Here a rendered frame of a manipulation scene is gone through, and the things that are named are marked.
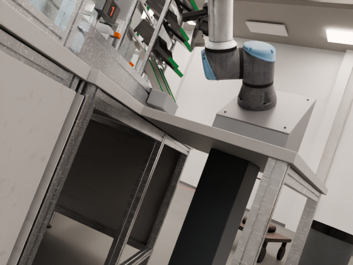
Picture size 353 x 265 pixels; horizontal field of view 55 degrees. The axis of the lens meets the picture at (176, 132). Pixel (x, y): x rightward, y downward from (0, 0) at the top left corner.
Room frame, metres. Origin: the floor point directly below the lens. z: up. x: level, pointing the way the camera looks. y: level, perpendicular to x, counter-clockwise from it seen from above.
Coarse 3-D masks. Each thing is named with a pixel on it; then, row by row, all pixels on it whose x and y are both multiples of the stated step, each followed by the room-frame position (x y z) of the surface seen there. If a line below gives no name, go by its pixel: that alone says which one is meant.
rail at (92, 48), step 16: (80, 32) 0.74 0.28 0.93; (96, 32) 0.77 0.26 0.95; (80, 48) 0.74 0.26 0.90; (96, 48) 0.80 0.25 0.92; (112, 48) 0.87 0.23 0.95; (96, 64) 0.82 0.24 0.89; (112, 64) 0.90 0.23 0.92; (128, 64) 0.99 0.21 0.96; (112, 80) 0.95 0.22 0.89; (128, 80) 1.04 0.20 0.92; (144, 80) 1.16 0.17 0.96; (144, 96) 1.22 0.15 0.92
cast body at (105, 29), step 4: (100, 24) 1.13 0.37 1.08; (104, 24) 1.13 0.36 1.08; (108, 24) 1.13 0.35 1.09; (100, 28) 1.13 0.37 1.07; (104, 28) 1.13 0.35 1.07; (108, 28) 1.12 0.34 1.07; (100, 32) 1.13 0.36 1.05; (104, 32) 1.12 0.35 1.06; (108, 32) 1.13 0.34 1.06; (112, 32) 1.16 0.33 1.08; (104, 36) 1.12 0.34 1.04; (108, 36) 1.12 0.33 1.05; (108, 40) 1.13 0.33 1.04; (112, 40) 1.16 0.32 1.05
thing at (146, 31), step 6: (144, 24) 1.74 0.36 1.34; (138, 30) 1.75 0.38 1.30; (144, 30) 1.73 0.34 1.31; (150, 30) 1.72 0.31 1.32; (144, 36) 1.73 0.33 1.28; (150, 36) 1.72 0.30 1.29; (156, 42) 1.70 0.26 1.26; (162, 42) 1.83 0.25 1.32; (156, 48) 1.69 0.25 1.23; (162, 48) 1.82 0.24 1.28; (162, 54) 1.68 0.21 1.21; (168, 60) 1.67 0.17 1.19; (174, 66) 1.75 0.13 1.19
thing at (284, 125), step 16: (288, 96) 1.32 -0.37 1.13; (304, 96) 1.31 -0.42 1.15; (224, 112) 1.27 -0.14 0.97; (240, 112) 1.26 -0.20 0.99; (256, 112) 1.25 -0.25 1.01; (272, 112) 1.24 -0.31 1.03; (288, 112) 1.22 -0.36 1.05; (304, 112) 1.21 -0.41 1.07; (224, 128) 1.24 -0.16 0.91; (240, 128) 1.21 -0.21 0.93; (256, 128) 1.18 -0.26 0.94; (272, 128) 1.15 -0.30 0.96; (288, 128) 1.14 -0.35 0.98; (304, 128) 1.26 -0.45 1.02; (272, 144) 1.14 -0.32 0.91; (288, 144) 1.15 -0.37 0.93
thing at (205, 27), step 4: (204, 4) 1.46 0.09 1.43; (204, 8) 1.48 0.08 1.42; (200, 16) 1.46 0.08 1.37; (204, 16) 1.46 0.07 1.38; (200, 20) 1.45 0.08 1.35; (204, 20) 1.44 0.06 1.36; (200, 24) 1.45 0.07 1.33; (204, 24) 1.46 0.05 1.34; (208, 24) 1.45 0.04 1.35; (200, 28) 1.46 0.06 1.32; (204, 28) 1.45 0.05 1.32; (208, 28) 1.44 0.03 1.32; (204, 32) 1.49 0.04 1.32; (208, 32) 1.48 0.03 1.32; (208, 36) 1.51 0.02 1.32
